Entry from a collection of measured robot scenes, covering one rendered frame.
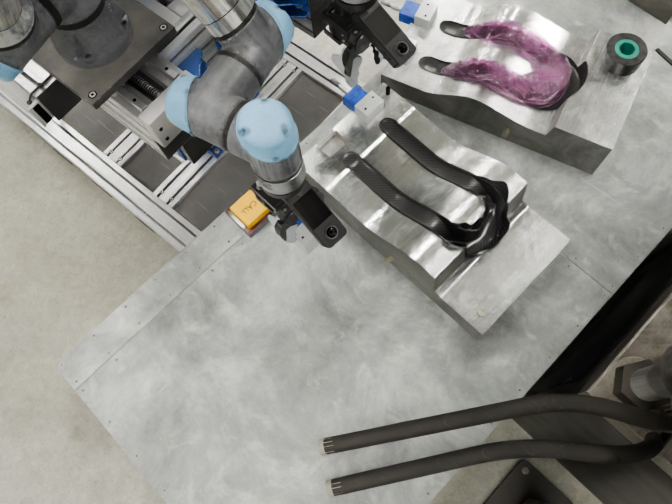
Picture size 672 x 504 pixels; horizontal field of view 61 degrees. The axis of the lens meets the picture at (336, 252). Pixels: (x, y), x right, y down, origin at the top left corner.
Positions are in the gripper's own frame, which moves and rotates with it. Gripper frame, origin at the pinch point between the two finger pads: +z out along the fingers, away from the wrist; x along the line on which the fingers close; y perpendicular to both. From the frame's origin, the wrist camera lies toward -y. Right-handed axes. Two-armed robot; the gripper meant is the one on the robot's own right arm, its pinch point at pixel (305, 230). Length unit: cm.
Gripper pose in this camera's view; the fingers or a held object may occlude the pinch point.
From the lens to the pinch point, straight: 106.1
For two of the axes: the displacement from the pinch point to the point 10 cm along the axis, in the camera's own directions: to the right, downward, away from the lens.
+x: -7.0, 6.8, -1.9
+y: -7.1, -6.5, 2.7
